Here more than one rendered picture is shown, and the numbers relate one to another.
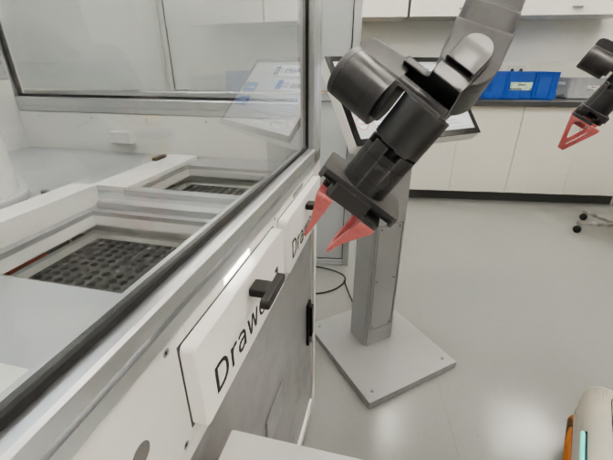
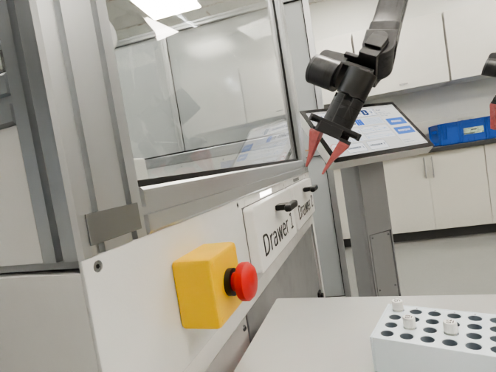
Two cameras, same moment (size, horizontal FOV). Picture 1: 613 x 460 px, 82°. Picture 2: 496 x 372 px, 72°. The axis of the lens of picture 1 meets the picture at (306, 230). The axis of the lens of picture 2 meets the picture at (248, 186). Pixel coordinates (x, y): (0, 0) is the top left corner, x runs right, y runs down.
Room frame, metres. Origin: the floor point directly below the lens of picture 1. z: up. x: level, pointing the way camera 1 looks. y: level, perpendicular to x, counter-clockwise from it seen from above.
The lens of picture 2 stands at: (-0.28, 0.05, 0.99)
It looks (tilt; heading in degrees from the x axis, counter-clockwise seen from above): 3 degrees down; 6
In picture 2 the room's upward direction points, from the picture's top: 9 degrees counter-clockwise
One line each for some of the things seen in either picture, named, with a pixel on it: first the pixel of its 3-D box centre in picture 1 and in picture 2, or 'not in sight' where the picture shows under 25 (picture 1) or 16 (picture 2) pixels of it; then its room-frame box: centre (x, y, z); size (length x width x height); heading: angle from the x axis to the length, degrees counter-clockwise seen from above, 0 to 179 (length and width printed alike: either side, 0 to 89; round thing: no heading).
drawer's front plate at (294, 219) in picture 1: (302, 218); (302, 201); (0.71, 0.01, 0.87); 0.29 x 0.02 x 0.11; 167
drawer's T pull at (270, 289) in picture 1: (264, 288); (285, 206); (0.39, 0.06, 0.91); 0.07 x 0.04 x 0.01; 167
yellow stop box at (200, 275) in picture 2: not in sight; (212, 282); (0.07, 0.14, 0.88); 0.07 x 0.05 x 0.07; 167
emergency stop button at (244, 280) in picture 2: not in sight; (240, 281); (0.07, 0.11, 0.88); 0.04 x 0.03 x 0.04; 167
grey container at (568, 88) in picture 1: (583, 88); not in sight; (3.46, -2.51, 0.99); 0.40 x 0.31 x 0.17; 84
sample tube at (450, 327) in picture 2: not in sight; (452, 343); (0.07, -0.09, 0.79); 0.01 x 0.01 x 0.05
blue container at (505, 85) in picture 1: (512, 85); (466, 131); (3.46, -1.85, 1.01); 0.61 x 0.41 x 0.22; 84
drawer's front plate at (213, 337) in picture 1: (247, 306); (274, 223); (0.40, 0.08, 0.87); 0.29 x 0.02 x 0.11; 167
